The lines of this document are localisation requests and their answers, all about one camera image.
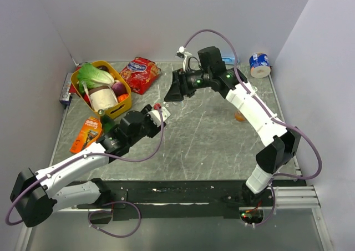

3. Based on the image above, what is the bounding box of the orange juice plastic bottle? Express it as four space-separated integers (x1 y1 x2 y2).
235 86 258 122

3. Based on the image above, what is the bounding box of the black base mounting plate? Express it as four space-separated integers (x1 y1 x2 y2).
74 178 306 221

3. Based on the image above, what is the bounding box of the orange razor package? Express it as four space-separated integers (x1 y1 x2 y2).
69 117 102 154

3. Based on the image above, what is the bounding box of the orange toy fruit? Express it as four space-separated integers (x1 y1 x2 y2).
117 93 129 103

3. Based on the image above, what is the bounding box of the green toy cabbage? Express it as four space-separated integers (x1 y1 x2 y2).
77 63 115 94

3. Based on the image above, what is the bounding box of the purple white box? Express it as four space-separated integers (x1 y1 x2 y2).
59 73 72 106

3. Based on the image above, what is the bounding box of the yellow plastic basket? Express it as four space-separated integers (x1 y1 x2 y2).
71 61 132 118

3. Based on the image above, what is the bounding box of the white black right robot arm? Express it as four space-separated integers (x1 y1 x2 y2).
164 46 300 206

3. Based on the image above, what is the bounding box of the green glass bottle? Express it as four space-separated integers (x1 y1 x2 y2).
98 109 116 134

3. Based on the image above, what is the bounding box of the cream brown toy mushroom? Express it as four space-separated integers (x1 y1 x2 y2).
88 86 118 112

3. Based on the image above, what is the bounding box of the red snack bag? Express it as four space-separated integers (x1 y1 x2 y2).
119 57 161 95

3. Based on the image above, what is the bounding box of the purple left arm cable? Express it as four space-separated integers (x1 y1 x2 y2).
4 109 166 238

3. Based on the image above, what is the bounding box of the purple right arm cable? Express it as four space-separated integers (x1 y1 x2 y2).
183 29 323 227

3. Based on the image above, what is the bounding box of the blue tissue pack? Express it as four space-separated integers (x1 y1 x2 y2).
222 57 240 65

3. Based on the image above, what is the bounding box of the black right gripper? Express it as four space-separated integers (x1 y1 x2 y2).
163 67 211 103

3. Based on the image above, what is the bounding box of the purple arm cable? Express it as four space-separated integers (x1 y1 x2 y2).
4 109 166 238
183 29 323 227

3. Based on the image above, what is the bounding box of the blue wrapped toilet roll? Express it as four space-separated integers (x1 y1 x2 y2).
249 53 271 78

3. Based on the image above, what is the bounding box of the aluminium frame rail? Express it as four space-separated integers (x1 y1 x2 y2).
49 183 319 213

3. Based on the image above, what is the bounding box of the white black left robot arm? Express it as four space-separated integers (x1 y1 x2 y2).
5 104 171 228

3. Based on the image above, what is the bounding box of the purple toy onion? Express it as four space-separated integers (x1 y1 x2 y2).
111 81 128 97

